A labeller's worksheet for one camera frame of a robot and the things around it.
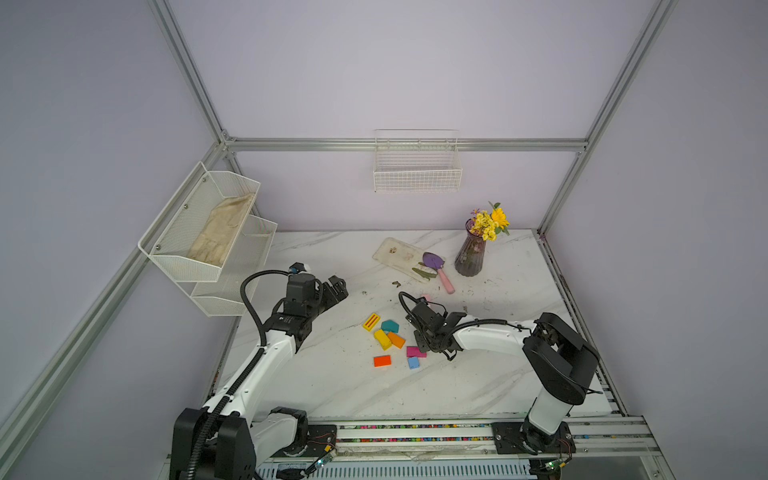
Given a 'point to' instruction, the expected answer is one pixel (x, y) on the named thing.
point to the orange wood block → (396, 340)
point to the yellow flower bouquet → (489, 224)
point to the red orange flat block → (382, 361)
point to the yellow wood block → (383, 339)
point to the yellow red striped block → (371, 322)
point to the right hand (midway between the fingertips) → (424, 335)
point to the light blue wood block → (414, 362)
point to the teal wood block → (390, 325)
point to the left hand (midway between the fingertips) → (333, 290)
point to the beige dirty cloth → (404, 258)
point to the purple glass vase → (471, 252)
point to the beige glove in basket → (220, 228)
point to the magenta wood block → (415, 351)
